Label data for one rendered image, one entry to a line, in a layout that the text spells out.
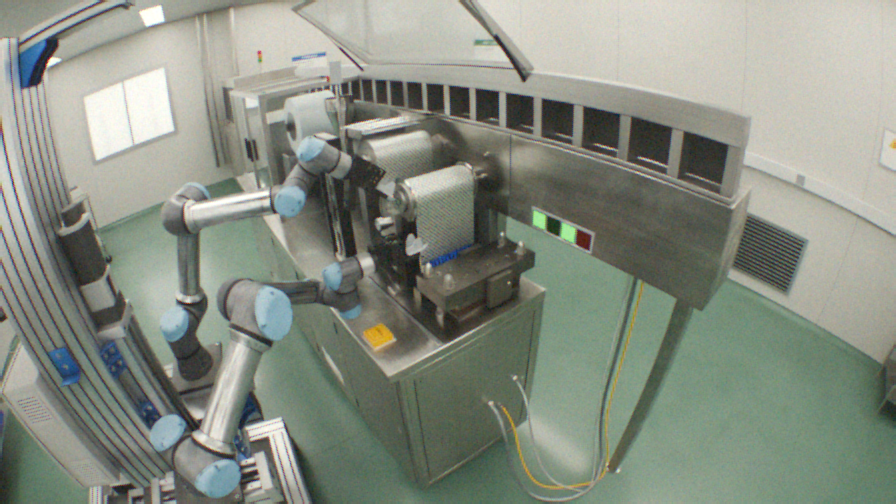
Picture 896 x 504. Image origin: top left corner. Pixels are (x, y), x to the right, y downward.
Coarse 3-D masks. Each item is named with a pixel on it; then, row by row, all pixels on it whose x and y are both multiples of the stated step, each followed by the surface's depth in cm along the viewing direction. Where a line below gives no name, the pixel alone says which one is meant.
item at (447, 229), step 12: (456, 204) 137; (468, 204) 140; (420, 216) 129; (432, 216) 133; (444, 216) 136; (456, 216) 139; (468, 216) 143; (420, 228) 131; (432, 228) 134; (444, 228) 138; (456, 228) 141; (468, 228) 145; (432, 240) 137; (444, 240) 140; (456, 240) 143; (468, 240) 147; (432, 252) 139; (444, 252) 142; (420, 264) 138
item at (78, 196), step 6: (72, 192) 305; (78, 192) 313; (72, 198) 306; (78, 198) 314; (84, 198) 313; (84, 210) 366; (96, 234) 376; (102, 240) 347; (102, 246) 347; (108, 258) 358
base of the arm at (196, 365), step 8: (200, 344) 120; (200, 352) 118; (208, 352) 124; (176, 360) 114; (184, 360) 113; (192, 360) 115; (200, 360) 118; (208, 360) 121; (184, 368) 114; (192, 368) 115; (200, 368) 117; (208, 368) 120; (184, 376) 115; (192, 376) 115; (200, 376) 117
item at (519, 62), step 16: (304, 0) 139; (464, 0) 92; (304, 16) 158; (480, 16) 96; (496, 32) 102; (512, 48) 108; (368, 64) 190; (384, 64) 179; (416, 64) 159; (432, 64) 150; (448, 64) 142; (464, 64) 135; (480, 64) 129; (496, 64) 124; (512, 64) 109; (528, 64) 114
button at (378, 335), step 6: (366, 330) 125; (372, 330) 125; (378, 330) 125; (384, 330) 125; (366, 336) 123; (372, 336) 122; (378, 336) 122; (384, 336) 122; (390, 336) 123; (372, 342) 120; (378, 342) 121; (384, 342) 122
